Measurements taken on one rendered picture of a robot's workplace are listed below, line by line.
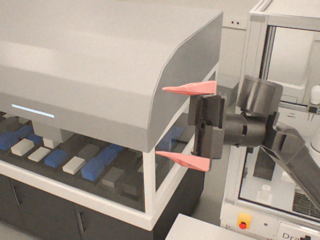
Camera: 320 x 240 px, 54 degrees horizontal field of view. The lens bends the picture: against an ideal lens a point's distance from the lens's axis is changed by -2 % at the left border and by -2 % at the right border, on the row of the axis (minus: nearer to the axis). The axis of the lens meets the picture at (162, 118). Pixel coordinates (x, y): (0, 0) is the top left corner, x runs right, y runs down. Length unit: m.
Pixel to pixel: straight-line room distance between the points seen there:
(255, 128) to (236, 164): 1.11
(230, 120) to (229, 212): 1.41
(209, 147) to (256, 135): 0.11
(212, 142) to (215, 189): 2.83
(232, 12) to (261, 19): 3.48
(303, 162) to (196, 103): 0.26
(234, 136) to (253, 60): 0.88
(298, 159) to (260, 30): 0.80
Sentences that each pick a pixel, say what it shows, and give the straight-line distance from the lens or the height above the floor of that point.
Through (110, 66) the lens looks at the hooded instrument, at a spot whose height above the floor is 1.71.
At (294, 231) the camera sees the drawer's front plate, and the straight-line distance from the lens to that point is 1.88.
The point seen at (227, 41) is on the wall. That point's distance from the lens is 4.93.
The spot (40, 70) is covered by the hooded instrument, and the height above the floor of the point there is 1.65.
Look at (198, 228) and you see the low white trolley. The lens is 1.97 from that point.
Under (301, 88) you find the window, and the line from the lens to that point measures 1.44.
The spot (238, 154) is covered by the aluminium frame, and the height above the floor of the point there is 1.30.
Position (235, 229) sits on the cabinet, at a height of 0.74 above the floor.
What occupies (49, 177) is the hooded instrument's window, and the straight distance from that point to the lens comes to 2.12.
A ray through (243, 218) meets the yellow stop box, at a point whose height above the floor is 0.91.
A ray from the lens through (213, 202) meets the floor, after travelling 3.19.
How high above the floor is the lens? 2.27
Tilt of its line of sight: 31 degrees down
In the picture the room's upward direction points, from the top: straight up
